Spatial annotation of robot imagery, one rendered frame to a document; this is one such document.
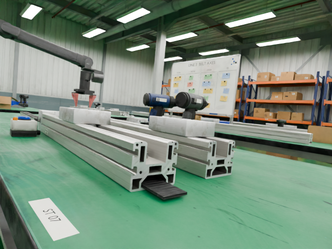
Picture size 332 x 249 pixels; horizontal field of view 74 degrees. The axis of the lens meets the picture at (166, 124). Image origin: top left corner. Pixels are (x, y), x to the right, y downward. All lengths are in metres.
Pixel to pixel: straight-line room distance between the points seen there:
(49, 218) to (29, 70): 12.19
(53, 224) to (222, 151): 0.40
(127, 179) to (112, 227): 0.12
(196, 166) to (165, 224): 0.25
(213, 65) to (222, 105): 0.72
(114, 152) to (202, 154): 0.20
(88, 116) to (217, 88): 3.35
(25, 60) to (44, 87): 1.42
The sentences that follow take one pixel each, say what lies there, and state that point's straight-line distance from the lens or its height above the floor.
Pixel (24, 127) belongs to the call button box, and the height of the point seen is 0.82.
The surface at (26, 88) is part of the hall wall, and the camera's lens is 12.35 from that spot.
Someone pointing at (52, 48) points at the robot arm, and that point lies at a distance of 1.33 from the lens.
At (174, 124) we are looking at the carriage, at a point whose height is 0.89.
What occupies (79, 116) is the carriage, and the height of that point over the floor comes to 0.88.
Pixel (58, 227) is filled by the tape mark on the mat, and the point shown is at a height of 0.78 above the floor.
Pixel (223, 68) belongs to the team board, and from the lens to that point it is 3.91.
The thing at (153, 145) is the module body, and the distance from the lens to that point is 0.45.
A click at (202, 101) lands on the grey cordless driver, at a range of 0.86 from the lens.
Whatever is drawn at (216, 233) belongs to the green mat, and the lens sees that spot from 0.30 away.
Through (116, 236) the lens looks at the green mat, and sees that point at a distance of 0.27.
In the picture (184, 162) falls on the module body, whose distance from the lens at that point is 0.55.
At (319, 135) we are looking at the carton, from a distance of 2.46.
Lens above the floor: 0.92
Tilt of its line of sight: 3 degrees down
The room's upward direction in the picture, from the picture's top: 5 degrees clockwise
